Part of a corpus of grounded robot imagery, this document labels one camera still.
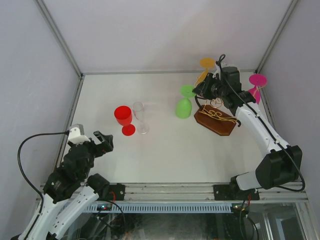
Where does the black camera cable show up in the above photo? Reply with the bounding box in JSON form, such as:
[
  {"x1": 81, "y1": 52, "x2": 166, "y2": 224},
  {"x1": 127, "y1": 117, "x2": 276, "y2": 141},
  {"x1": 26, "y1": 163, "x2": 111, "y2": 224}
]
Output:
[
  {"x1": 217, "y1": 53, "x2": 306, "y2": 193},
  {"x1": 17, "y1": 131, "x2": 72, "y2": 201}
]

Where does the red wine glass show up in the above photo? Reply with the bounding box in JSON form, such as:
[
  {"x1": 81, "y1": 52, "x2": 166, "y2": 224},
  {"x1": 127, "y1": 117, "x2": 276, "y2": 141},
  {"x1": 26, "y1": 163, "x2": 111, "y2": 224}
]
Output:
[{"x1": 114, "y1": 105, "x2": 136, "y2": 136}]

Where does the brown wooden rack base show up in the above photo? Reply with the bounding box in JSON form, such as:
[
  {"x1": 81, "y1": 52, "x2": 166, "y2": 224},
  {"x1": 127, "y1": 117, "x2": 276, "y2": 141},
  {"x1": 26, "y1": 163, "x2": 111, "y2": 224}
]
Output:
[{"x1": 194, "y1": 105, "x2": 237, "y2": 136}]

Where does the black right camera cable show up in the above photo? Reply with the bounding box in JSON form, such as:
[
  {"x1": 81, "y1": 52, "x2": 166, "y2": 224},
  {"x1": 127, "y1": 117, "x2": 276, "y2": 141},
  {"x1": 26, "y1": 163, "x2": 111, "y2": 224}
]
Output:
[{"x1": 217, "y1": 53, "x2": 306, "y2": 193}]

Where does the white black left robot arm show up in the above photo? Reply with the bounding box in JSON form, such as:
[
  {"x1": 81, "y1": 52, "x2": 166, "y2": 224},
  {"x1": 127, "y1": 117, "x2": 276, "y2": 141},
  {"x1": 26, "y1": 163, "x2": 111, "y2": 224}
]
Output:
[{"x1": 13, "y1": 124, "x2": 114, "y2": 240}]

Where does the blue slotted cable duct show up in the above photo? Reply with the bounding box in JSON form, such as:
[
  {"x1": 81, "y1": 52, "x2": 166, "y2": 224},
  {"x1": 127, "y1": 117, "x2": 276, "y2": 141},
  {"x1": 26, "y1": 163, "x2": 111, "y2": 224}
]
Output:
[{"x1": 83, "y1": 202, "x2": 233, "y2": 214}]

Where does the pink wine glass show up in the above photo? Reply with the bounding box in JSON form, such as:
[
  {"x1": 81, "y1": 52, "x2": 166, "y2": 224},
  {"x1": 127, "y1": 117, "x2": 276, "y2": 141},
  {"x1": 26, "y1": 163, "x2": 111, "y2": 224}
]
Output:
[{"x1": 248, "y1": 73, "x2": 268, "y2": 104}]

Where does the gold wire glass rack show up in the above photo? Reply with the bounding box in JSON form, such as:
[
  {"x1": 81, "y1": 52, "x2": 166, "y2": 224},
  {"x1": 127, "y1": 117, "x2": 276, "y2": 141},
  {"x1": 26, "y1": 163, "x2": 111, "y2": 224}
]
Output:
[{"x1": 192, "y1": 66, "x2": 260, "y2": 126}]

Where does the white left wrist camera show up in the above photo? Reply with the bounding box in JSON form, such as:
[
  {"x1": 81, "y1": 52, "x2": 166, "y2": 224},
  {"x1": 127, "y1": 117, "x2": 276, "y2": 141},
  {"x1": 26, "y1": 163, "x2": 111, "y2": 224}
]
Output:
[{"x1": 67, "y1": 124, "x2": 90, "y2": 145}]

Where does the green wine glass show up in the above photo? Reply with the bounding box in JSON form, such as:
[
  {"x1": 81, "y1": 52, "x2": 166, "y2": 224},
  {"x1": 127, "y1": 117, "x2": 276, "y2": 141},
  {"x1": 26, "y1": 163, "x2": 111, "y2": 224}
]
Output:
[{"x1": 175, "y1": 84, "x2": 196, "y2": 119}]

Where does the black left camera cable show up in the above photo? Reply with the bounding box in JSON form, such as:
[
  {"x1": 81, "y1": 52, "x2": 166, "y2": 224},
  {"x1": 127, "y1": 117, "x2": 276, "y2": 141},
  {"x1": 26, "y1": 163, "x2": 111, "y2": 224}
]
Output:
[{"x1": 17, "y1": 131, "x2": 72, "y2": 201}]

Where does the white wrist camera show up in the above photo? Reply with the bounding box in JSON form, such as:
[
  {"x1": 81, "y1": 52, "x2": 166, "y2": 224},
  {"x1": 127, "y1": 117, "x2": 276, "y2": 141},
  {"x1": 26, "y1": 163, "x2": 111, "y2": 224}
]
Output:
[
  {"x1": 213, "y1": 61, "x2": 228, "y2": 80},
  {"x1": 67, "y1": 124, "x2": 90, "y2": 145}
]

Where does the clear wine glass front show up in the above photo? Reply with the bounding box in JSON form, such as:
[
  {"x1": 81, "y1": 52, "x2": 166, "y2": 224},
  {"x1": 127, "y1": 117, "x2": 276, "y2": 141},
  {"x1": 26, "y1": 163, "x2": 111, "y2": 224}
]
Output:
[{"x1": 132, "y1": 102, "x2": 150, "y2": 134}]

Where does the yellow wine glass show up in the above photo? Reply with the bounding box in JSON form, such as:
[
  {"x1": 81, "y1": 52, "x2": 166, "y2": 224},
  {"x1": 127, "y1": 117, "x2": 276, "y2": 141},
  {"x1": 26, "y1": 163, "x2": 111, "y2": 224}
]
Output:
[{"x1": 194, "y1": 57, "x2": 216, "y2": 87}]

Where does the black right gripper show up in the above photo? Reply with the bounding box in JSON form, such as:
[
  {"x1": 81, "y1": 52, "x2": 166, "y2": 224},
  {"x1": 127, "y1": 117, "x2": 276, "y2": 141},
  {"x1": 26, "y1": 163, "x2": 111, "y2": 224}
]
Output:
[{"x1": 193, "y1": 73, "x2": 227, "y2": 101}]

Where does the aluminium mounting rail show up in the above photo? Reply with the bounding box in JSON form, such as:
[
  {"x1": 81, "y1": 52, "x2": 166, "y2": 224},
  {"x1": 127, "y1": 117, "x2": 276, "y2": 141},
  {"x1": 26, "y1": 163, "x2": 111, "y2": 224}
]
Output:
[{"x1": 107, "y1": 182, "x2": 308, "y2": 203}]

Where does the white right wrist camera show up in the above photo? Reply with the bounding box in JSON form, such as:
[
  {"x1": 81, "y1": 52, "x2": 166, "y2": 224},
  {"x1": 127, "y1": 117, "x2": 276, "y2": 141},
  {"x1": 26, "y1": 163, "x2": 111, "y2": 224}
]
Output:
[{"x1": 213, "y1": 61, "x2": 228, "y2": 80}]

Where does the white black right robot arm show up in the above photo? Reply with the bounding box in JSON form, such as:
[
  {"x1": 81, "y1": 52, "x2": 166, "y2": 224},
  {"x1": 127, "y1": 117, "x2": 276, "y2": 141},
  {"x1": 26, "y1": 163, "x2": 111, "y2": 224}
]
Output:
[{"x1": 193, "y1": 66, "x2": 306, "y2": 200}]

